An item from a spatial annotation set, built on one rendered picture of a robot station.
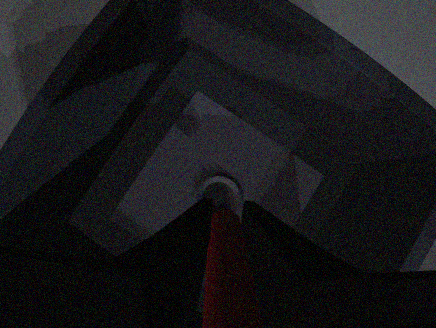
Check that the red peg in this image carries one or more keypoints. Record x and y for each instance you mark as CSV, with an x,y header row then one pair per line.
x,y
230,297

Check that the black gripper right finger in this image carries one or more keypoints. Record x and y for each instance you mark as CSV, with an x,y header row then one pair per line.
x,y
300,285

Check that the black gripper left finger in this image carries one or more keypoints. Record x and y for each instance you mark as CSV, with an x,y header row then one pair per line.
x,y
155,284

